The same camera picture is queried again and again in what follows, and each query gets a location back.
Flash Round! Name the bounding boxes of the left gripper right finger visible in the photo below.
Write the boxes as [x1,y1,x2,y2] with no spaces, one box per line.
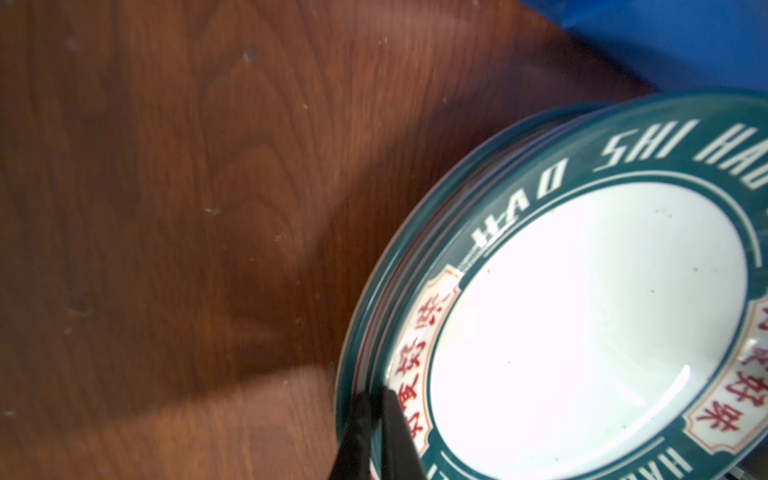
[381,389,426,480]

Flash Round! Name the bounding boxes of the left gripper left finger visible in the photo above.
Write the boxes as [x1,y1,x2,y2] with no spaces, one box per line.
[328,392,373,480]

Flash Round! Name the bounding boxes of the green rimmed white plate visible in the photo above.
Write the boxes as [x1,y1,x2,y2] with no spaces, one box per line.
[359,91,767,479]

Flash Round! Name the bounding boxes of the blue plastic bin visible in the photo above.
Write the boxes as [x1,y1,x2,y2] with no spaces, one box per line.
[526,1,767,92]

